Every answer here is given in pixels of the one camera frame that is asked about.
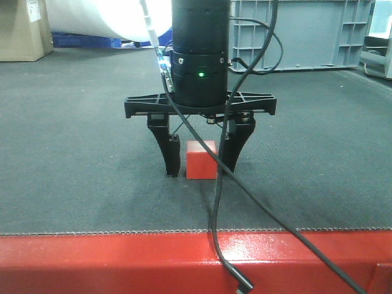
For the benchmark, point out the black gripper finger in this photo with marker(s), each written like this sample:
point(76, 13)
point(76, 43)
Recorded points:
point(169, 144)
point(240, 128)

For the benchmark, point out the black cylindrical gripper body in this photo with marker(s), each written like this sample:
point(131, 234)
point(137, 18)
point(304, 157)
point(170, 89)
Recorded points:
point(199, 62)

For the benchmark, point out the red magnetic cube block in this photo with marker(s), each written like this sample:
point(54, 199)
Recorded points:
point(199, 163)

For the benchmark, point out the green circuit board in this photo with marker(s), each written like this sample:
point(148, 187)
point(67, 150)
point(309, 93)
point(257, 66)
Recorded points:
point(165, 67)

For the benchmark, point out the white foam roll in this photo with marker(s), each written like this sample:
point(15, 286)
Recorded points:
point(116, 19)

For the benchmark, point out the grey plastic crate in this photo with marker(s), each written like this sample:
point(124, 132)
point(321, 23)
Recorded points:
point(310, 34)

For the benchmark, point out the red table front edge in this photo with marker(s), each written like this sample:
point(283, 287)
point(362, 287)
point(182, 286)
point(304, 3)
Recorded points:
point(275, 262)

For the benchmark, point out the blue pallet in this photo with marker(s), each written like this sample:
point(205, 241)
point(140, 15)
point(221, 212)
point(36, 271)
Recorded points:
point(68, 40)

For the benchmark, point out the cardboard box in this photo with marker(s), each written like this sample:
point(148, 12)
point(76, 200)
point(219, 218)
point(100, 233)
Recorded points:
point(25, 31)

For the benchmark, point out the black cable long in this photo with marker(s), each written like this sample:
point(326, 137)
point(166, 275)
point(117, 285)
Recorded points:
point(244, 284)

